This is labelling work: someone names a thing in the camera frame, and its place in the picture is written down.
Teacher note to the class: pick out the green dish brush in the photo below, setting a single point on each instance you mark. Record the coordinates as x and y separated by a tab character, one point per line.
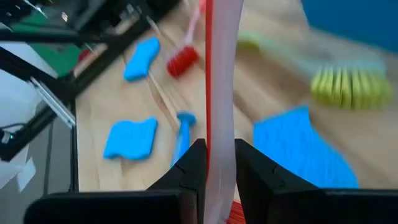
351	88

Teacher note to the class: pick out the teal plastic bin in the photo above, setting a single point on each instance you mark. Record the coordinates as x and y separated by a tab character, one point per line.
351	21

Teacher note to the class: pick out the blue sponge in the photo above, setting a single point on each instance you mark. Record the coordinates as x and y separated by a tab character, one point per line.
141	59
304	149
130	138

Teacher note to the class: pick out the blue dish brush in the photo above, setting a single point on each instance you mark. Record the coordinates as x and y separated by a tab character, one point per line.
185	133

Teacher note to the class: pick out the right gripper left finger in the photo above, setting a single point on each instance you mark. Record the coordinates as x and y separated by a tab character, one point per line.
192	174

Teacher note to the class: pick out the red dish brush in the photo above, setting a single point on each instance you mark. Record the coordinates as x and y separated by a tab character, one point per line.
222	93
183	60

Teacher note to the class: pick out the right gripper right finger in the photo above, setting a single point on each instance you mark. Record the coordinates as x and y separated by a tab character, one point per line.
258	174

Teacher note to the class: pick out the silver metal bracket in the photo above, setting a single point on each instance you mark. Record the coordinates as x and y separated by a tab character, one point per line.
53	102

